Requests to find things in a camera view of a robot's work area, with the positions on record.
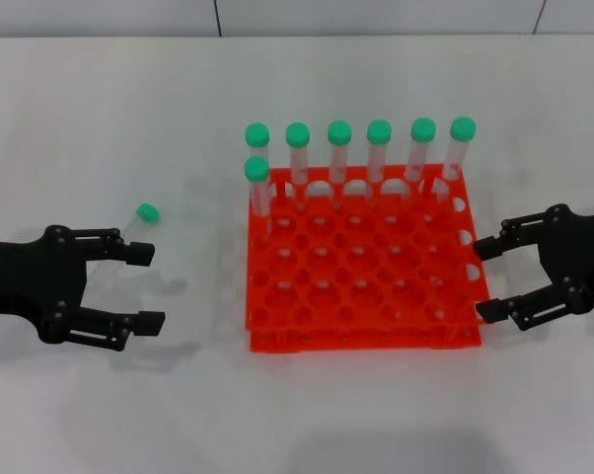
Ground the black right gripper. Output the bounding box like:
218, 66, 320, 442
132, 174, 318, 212
473, 203, 594, 333

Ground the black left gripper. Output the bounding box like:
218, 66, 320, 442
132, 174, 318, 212
0, 224, 167, 353

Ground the clear test tube green cap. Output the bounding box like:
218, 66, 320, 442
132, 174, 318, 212
366, 119, 393, 201
285, 122, 312, 211
244, 156, 273, 243
432, 117, 478, 201
92, 201, 161, 300
403, 118, 437, 198
326, 120, 353, 206
244, 122, 271, 164

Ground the orange test tube rack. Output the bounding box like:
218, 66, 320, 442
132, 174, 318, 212
242, 166, 490, 355

